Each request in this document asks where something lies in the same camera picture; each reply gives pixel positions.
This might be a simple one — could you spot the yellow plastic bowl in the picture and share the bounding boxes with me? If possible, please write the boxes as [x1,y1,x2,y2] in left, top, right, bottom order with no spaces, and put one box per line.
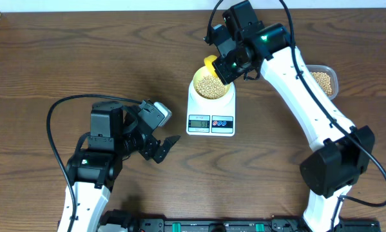
[193,66,231,100]

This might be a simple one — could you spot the yellow measuring scoop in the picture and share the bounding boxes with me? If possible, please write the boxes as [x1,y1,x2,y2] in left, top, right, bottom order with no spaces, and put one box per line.
[204,55,218,77]

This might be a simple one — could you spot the soybeans in container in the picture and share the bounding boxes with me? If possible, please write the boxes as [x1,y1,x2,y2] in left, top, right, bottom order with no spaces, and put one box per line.
[311,72,333,96]

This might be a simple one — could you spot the white digital kitchen scale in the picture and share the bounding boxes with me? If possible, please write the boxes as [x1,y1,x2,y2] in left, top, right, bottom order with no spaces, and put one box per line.
[186,81,236,137]

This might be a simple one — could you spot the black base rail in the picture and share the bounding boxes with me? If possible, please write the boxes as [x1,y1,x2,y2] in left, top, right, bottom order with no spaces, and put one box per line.
[99,211,381,232]

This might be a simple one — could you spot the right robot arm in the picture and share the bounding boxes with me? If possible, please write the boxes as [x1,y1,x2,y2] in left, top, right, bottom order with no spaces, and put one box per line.
[205,1,379,231]

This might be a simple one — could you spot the clear plastic bean container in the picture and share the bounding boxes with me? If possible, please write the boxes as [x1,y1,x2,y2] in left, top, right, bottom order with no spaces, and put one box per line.
[307,65,339,100]

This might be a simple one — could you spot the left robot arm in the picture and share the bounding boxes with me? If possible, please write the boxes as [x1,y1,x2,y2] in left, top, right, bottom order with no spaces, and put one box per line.
[57,101,180,231]

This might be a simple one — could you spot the soybeans in bowl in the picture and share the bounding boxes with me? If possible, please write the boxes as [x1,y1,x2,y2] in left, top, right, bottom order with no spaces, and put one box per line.
[195,75,227,99]

